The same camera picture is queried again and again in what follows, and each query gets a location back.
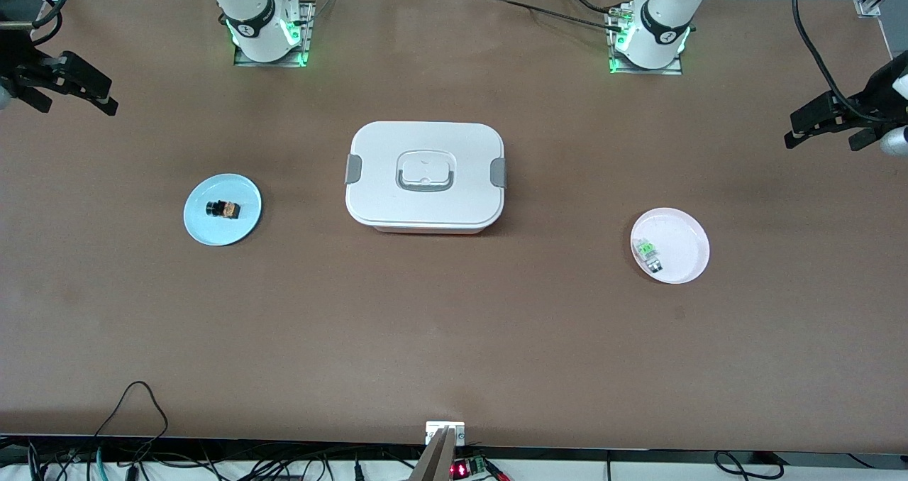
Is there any white lidded lunch box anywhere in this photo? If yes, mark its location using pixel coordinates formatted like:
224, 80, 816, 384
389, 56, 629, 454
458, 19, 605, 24
345, 121, 508, 236

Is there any pink plate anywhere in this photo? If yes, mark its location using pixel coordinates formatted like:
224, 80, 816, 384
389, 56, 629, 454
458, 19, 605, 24
630, 207, 711, 285

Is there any light blue plate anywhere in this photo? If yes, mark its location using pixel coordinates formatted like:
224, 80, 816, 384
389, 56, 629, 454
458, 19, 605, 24
183, 173, 262, 247

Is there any circuit board with red display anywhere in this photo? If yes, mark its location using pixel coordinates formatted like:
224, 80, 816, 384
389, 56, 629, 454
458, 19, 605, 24
451, 455, 492, 479

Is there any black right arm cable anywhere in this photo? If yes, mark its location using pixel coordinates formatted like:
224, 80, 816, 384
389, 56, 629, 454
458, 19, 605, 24
27, 0, 77, 46

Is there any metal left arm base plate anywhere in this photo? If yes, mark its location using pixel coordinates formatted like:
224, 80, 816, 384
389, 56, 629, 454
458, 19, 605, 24
607, 6, 684, 76

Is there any green and clear switch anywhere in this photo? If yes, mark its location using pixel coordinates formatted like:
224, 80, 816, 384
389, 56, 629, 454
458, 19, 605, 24
633, 238, 665, 275

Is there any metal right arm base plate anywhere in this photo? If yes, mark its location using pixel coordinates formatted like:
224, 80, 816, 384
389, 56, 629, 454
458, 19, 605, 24
233, 0, 316, 68

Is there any black cable across table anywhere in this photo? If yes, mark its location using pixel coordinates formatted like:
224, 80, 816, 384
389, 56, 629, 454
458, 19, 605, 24
497, 0, 626, 33

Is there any black looped cable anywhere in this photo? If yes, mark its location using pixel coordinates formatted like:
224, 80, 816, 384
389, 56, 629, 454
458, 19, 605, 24
94, 381, 170, 441

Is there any black coiled cable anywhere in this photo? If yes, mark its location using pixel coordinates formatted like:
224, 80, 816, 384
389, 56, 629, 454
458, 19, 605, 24
713, 450, 785, 480

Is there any small metal bracket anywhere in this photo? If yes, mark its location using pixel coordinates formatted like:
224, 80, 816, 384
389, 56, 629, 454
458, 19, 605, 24
426, 421, 466, 446

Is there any aluminium camera post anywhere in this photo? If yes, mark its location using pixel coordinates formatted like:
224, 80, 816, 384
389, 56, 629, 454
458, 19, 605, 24
409, 427, 459, 481

